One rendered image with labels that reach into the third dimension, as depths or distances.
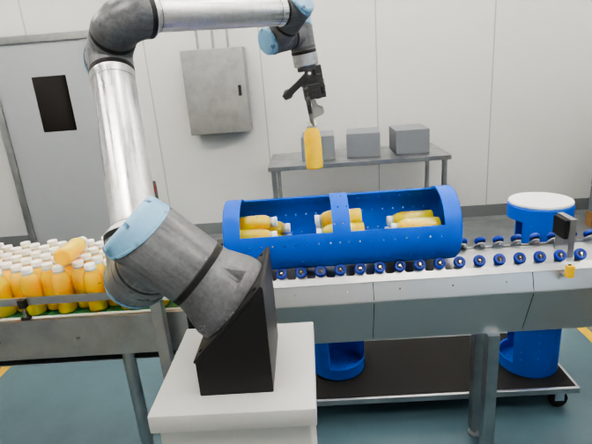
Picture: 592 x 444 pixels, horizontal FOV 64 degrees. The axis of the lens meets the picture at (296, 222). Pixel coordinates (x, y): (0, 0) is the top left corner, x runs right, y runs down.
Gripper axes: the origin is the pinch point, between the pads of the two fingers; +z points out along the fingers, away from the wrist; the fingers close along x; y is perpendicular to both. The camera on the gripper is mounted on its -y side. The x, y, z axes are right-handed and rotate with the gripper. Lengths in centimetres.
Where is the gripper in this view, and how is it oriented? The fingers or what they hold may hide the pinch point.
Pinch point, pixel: (311, 122)
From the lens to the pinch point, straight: 183.4
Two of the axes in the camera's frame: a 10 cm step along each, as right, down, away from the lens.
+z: 2.0, 9.0, 3.8
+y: 9.8, -1.8, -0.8
